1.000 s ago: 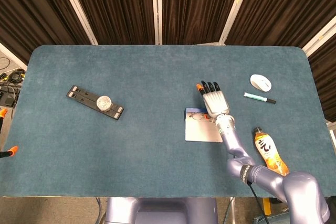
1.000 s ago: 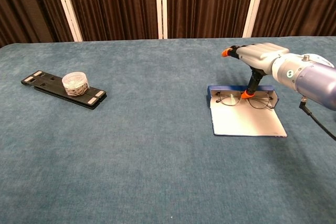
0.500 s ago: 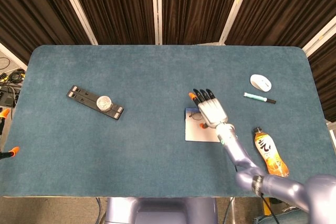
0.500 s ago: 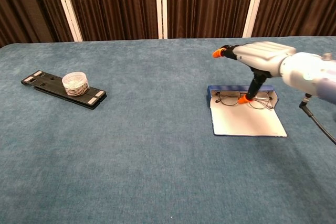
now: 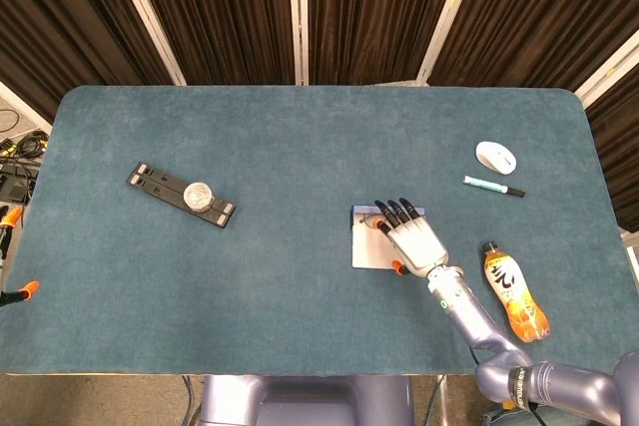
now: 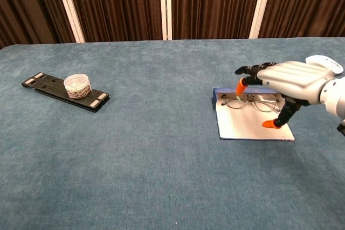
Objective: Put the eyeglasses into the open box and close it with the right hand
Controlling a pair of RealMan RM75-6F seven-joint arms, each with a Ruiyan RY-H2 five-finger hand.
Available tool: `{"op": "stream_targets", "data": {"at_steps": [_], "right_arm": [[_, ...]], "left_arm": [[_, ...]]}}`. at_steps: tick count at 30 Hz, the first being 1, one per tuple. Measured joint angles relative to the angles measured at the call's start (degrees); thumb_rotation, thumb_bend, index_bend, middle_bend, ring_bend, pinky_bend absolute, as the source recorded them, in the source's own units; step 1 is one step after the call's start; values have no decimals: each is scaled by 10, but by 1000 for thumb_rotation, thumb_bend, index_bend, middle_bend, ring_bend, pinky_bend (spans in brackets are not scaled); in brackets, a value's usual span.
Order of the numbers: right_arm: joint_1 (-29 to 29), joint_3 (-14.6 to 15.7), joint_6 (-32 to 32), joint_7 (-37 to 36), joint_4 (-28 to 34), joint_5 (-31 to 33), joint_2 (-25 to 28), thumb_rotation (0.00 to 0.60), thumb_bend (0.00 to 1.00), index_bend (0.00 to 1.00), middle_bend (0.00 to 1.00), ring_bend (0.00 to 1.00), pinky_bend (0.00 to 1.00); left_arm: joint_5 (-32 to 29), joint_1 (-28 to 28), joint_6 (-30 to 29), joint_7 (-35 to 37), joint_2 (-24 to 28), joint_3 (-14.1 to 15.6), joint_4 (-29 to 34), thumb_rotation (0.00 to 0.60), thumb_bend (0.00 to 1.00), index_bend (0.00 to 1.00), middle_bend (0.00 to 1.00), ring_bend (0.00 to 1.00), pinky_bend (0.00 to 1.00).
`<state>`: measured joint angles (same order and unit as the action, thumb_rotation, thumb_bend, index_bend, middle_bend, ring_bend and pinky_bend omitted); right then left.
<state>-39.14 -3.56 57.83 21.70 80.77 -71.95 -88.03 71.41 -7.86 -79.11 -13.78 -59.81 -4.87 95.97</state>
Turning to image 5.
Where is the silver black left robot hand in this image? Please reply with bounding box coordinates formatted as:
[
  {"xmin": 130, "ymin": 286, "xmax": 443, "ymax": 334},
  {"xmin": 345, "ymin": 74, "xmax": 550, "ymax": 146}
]
[{"xmin": 0, "ymin": 206, "xmax": 42, "ymax": 308}]

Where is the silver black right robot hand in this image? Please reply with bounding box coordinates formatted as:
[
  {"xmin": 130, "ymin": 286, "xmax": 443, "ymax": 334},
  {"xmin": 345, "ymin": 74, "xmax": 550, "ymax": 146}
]
[{"xmin": 373, "ymin": 198, "xmax": 449, "ymax": 278}]

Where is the white and blue box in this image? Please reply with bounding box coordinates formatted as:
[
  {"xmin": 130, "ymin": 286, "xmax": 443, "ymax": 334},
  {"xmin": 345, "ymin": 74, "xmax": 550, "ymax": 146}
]
[{"xmin": 350, "ymin": 205, "xmax": 429, "ymax": 270}]

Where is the black power strip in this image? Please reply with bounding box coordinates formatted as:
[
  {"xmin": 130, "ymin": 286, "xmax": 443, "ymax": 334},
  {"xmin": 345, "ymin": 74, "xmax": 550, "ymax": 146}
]
[{"xmin": 0, "ymin": 157, "xmax": 41, "ymax": 204}]

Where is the teal marker pen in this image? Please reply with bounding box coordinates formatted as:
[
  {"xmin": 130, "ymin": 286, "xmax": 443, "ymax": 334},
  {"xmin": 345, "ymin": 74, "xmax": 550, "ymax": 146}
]
[{"xmin": 462, "ymin": 175, "xmax": 527, "ymax": 199}]

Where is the orange tea plastic bottle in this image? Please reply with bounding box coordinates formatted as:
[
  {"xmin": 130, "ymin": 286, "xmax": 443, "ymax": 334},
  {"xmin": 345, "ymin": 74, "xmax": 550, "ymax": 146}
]
[{"xmin": 480, "ymin": 240, "xmax": 552, "ymax": 345}]

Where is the white computer mouse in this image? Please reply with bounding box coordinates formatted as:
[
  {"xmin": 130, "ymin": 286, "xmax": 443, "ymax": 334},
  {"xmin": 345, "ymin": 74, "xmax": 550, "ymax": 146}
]
[{"xmin": 474, "ymin": 140, "xmax": 518, "ymax": 176}]

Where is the black bar with silver knob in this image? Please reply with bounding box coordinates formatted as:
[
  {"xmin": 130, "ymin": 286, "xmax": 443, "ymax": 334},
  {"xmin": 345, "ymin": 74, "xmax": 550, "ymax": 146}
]
[{"xmin": 126, "ymin": 162, "xmax": 237, "ymax": 231}]

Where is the blue table cloth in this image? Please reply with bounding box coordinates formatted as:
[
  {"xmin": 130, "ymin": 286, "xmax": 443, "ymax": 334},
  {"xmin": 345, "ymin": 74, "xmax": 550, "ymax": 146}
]
[{"xmin": 0, "ymin": 85, "xmax": 639, "ymax": 377}]

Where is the blue fabric cushion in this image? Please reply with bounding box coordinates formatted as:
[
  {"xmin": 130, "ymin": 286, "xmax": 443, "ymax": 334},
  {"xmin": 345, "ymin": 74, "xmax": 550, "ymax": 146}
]
[{"xmin": 481, "ymin": 406, "xmax": 530, "ymax": 426}]

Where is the clear round jar of clips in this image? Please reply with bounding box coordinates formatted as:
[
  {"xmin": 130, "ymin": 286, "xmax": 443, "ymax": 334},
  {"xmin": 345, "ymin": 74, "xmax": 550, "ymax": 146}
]
[{"xmin": 182, "ymin": 182, "xmax": 217, "ymax": 213}]

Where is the purple robot torso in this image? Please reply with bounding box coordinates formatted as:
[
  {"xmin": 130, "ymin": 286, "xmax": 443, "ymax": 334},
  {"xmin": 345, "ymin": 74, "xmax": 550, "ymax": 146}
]
[{"xmin": 199, "ymin": 374, "xmax": 415, "ymax": 426}]

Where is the brown curtain screen panel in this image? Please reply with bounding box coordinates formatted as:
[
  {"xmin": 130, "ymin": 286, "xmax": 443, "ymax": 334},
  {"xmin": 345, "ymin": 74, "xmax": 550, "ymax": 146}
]
[
  {"xmin": 573, "ymin": 29, "xmax": 639, "ymax": 235},
  {"xmin": 299, "ymin": 0, "xmax": 483, "ymax": 87},
  {"xmin": 416, "ymin": 0, "xmax": 639, "ymax": 98},
  {"xmin": 107, "ymin": 0, "xmax": 301, "ymax": 87},
  {"xmin": 0, "ymin": 0, "xmax": 186, "ymax": 136}
]

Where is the black yellow cable bundle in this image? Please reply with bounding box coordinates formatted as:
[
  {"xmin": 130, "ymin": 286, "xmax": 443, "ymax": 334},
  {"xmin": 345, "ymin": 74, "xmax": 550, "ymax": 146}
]
[{"xmin": 0, "ymin": 129, "xmax": 51, "ymax": 158}]

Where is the blue cable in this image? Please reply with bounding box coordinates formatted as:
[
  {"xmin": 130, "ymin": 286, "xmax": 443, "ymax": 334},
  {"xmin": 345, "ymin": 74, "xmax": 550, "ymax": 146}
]
[{"xmin": 180, "ymin": 374, "xmax": 202, "ymax": 426}]

